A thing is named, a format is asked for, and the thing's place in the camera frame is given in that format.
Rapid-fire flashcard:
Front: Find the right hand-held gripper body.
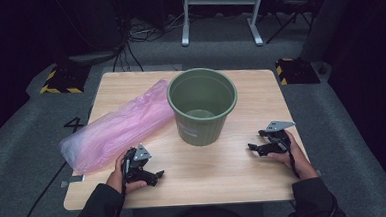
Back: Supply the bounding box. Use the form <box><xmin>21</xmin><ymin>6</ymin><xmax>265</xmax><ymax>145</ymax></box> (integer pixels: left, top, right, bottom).
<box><xmin>264</xmin><ymin>119</ymin><xmax>298</xmax><ymax>155</ymax></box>

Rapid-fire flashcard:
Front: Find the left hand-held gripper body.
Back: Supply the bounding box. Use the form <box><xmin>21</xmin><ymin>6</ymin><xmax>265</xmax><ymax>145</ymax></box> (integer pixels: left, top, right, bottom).
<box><xmin>120</xmin><ymin>143</ymin><xmax>154</xmax><ymax>184</ymax></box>

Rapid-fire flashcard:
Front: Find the pink plastic bag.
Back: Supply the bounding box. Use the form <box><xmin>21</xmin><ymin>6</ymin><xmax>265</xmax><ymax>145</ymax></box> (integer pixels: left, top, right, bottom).
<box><xmin>55</xmin><ymin>78</ymin><xmax>178</xmax><ymax>177</ymax></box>

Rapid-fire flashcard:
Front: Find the green plastic bin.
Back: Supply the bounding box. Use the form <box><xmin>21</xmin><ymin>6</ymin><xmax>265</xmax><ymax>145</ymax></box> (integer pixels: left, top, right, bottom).
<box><xmin>165</xmin><ymin>65</ymin><xmax>241</xmax><ymax>149</ymax></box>

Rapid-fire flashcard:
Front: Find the person's right hand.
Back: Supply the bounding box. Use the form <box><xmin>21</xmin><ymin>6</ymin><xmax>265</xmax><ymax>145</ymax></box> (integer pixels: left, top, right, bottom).
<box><xmin>265</xmin><ymin>128</ymin><xmax>319</xmax><ymax>183</ymax></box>

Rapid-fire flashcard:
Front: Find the person's left hand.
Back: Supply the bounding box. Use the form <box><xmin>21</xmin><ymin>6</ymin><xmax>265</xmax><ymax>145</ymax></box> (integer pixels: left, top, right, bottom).
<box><xmin>103</xmin><ymin>147</ymin><xmax>149</xmax><ymax>196</ymax></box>

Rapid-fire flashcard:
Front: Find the black yellow striped floor block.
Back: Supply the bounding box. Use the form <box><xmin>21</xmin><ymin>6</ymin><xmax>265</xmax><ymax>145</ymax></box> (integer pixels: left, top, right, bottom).
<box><xmin>38</xmin><ymin>62</ymin><xmax>93</xmax><ymax>96</ymax></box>
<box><xmin>275</xmin><ymin>56</ymin><xmax>322</xmax><ymax>87</ymax></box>

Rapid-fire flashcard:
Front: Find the grey tape piece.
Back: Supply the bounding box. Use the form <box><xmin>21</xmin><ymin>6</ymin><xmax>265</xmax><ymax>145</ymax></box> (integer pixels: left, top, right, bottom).
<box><xmin>59</xmin><ymin>174</ymin><xmax>87</xmax><ymax>190</ymax></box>

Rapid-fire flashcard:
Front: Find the black folding stand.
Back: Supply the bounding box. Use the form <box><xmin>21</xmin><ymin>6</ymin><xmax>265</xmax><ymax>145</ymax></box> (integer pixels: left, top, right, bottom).
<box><xmin>256</xmin><ymin>0</ymin><xmax>316</xmax><ymax>46</ymax></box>

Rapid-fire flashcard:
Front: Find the grey curtain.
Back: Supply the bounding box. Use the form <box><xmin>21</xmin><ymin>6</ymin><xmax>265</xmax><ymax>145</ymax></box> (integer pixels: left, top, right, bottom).
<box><xmin>295</xmin><ymin>0</ymin><xmax>364</xmax><ymax>64</ymax></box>

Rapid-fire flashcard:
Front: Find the black equipment with red light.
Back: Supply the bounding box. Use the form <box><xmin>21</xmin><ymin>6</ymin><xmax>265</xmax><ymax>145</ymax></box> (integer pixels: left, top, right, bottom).
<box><xmin>53</xmin><ymin>0</ymin><xmax>133</xmax><ymax>65</ymax></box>

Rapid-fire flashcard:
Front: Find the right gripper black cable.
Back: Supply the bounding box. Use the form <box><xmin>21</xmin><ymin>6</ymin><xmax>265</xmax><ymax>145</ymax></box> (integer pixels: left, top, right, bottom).
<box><xmin>286</xmin><ymin>148</ymin><xmax>302</xmax><ymax>181</ymax></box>

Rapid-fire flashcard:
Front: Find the long black floor cable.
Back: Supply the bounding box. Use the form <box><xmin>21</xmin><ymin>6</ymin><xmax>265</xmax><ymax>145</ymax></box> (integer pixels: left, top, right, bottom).
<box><xmin>11</xmin><ymin>105</ymin><xmax>101</xmax><ymax>217</ymax></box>

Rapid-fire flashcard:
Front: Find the bundle of black floor cables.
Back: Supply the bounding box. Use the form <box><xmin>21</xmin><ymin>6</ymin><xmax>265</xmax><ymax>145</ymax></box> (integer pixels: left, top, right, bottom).
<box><xmin>109</xmin><ymin>8</ymin><xmax>193</xmax><ymax>75</ymax></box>

